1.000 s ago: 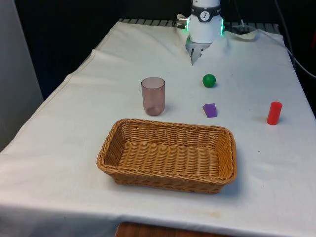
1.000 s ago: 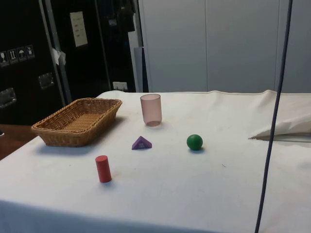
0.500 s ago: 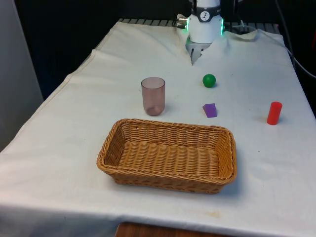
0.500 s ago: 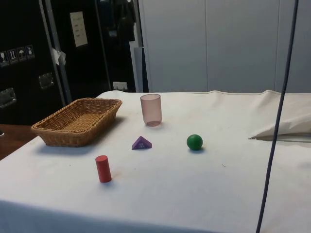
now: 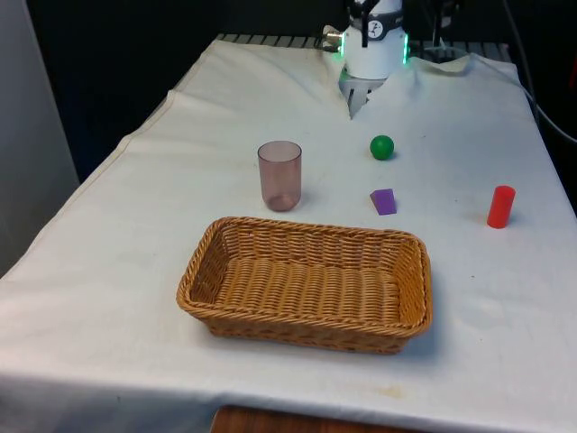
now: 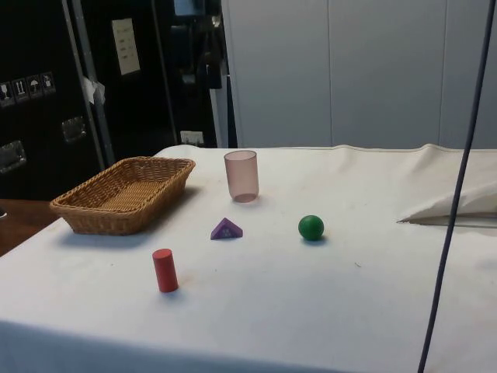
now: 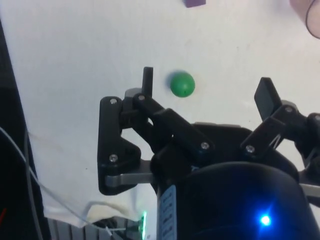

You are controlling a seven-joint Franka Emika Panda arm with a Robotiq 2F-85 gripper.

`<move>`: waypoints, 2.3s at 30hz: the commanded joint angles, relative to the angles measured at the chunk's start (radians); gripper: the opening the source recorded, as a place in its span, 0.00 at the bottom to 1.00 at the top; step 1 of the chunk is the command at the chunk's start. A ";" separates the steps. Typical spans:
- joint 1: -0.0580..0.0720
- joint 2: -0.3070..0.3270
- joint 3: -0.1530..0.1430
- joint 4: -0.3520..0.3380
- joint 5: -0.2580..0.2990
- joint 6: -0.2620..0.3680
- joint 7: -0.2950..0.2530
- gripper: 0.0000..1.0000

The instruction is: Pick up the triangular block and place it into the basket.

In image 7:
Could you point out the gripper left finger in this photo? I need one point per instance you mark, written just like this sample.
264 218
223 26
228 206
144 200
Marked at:
115 135

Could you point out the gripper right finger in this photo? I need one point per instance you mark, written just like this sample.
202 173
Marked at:
266 100

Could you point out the purple triangular block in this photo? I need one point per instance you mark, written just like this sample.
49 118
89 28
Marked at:
195 2

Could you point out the green ball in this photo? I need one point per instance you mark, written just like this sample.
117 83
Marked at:
182 84

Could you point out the see-through pink cup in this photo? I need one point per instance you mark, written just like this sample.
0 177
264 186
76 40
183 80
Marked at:
313 17

